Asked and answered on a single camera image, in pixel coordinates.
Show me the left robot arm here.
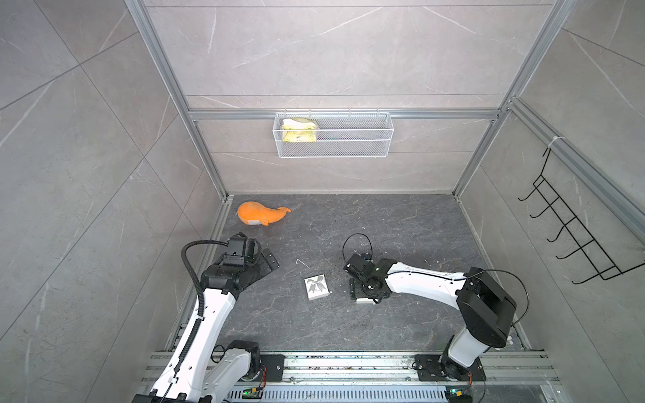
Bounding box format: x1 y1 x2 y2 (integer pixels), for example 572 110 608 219
132 233 280 402

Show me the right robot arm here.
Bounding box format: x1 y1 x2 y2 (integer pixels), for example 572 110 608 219
344 254 517 382

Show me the white gift box with bow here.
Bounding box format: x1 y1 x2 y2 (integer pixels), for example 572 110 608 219
304 275 330 301

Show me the orange plush whale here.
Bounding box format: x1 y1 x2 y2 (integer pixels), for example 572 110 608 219
237 201 292 226

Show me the yellow sponge in basket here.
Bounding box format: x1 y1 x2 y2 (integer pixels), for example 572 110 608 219
280 118 318 143

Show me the white zip tie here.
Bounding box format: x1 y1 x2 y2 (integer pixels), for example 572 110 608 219
547 135 566 149

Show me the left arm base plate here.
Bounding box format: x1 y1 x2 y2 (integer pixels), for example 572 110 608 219
251 354 286 382

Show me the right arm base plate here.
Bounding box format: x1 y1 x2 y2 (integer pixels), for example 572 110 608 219
413 354 486 382

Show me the white wire wall basket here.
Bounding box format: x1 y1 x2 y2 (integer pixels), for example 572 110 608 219
272 112 394 159

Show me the black wall hook rack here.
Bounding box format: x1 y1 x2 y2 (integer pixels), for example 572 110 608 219
517 148 644 285

